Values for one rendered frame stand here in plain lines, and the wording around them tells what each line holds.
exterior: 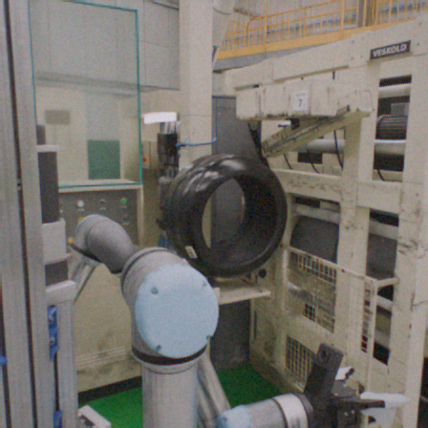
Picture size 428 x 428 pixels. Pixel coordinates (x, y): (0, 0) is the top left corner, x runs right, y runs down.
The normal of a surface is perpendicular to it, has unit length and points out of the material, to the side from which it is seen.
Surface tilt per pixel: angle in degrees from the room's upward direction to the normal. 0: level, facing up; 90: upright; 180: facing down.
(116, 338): 90
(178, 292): 83
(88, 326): 90
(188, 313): 83
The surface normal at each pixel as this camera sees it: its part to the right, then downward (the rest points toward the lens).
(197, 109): 0.46, 0.15
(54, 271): 0.75, 0.11
